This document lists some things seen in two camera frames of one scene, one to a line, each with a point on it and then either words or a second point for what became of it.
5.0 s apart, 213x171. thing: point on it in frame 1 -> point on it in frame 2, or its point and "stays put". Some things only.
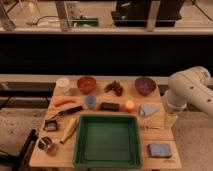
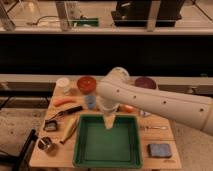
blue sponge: (160, 150) stays put
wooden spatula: (72, 123) stays put
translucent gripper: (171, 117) -> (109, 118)
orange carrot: (58, 102) stays put
